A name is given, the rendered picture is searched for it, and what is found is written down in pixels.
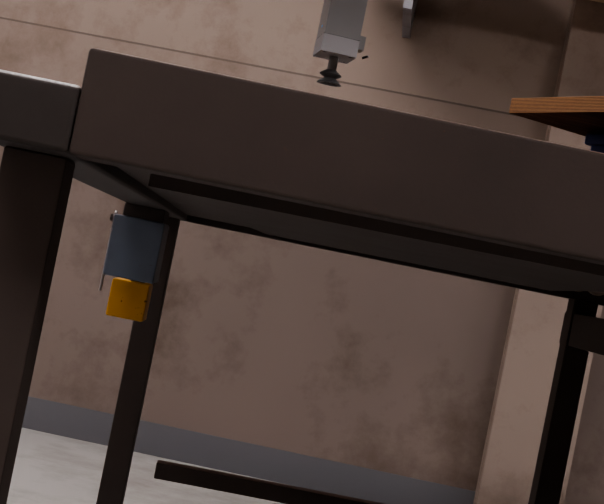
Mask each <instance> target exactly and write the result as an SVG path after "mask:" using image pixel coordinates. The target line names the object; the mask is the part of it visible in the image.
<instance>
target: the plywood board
mask: <svg viewBox="0 0 604 504"><path fill-rule="evenodd" d="M509 113H511V114H514V115H517V116H520V117H524V118H527V119H530V120H533V121H537V122H540V123H543V124H546V125H550V126H553V127H556V128H559V129H563V130H566V131H569V132H572V133H576V134H579V135H582V136H585V137H586V135H587V134H589V133H599V134H604V96H582V97H540V98H512V99H511V104H510V109H509Z"/></svg>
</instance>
